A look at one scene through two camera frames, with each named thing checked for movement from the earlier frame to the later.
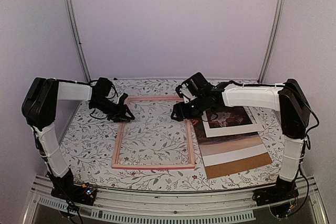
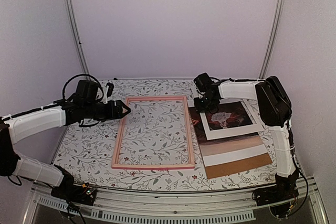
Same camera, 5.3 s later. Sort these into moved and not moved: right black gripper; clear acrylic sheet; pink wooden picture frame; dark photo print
Moved: right black gripper
Not moved: clear acrylic sheet; dark photo print; pink wooden picture frame
